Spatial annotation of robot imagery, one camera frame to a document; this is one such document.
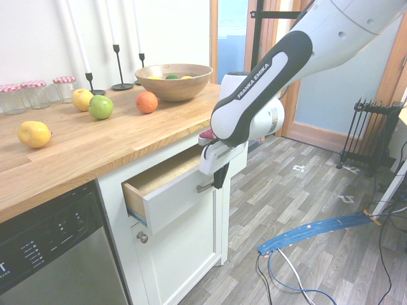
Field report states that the stainless steel black dishwasher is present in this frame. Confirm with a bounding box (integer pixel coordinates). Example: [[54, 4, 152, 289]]
[[0, 179, 130, 305]]

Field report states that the white taper candle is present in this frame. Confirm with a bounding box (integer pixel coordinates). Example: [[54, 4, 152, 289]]
[[65, 0, 93, 75], [104, 0, 120, 46], [132, 0, 143, 55]]

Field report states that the yellow apple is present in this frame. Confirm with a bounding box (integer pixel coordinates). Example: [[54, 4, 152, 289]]
[[71, 88, 95, 112]]

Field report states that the blue cable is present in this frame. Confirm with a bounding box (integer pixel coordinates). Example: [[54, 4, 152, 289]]
[[266, 250, 338, 305]]

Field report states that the white wooden drawer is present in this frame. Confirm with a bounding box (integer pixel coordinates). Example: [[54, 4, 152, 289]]
[[121, 140, 249, 236]]

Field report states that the long black cable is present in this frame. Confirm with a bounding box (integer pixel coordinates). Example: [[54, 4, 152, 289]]
[[370, 176, 407, 305]]

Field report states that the white cable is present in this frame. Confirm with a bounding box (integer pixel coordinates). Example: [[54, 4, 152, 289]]
[[275, 248, 316, 305]]

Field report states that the wooden bowl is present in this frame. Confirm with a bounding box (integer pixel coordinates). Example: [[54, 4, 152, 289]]
[[134, 64, 214, 102]]

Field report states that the metal drawer slide rail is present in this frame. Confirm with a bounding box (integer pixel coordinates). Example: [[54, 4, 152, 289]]
[[127, 208, 148, 227]]

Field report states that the white kitchen cabinet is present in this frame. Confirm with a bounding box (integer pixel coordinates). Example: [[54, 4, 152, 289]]
[[96, 116, 235, 305]]

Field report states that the black clamp camera stand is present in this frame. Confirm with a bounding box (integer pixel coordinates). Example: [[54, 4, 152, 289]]
[[249, 0, 303, 74]]

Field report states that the glass jar red checked lid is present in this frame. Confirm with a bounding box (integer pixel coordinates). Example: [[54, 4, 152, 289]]
[[20, 79, 52, 110], [0, 84, 27, 116], [52, 76, 78, 105]]

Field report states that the tall black candle holder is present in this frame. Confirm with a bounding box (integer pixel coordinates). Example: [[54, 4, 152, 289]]
[[110, 44, 135, 92]]

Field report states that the black oil radiator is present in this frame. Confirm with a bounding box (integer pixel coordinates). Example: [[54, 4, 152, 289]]
[[336, 98, 403, 178]]

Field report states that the orange fruit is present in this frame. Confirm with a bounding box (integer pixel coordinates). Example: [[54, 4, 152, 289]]
[[135, 91, 159, 114]]

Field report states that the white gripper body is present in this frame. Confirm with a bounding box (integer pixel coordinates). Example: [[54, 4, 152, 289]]
[[199, 140, 249, 176]]

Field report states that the white red wrist camera box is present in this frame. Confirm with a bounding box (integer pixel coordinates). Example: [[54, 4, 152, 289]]
[[198, 129, 218, 147]]

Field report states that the large yellow lemon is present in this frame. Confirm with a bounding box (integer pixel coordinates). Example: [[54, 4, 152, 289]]
[[17, 121, 53, 149]]

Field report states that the green apple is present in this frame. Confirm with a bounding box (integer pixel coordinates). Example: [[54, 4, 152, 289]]
[[88, 95, 114, 120]]

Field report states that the blue floor cable cover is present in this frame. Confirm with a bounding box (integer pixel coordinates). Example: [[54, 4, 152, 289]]
[[256, 212, 382, 257]]

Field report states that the short black candle holder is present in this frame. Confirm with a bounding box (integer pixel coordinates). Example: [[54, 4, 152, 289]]
[[85, 72, 107, 97]]

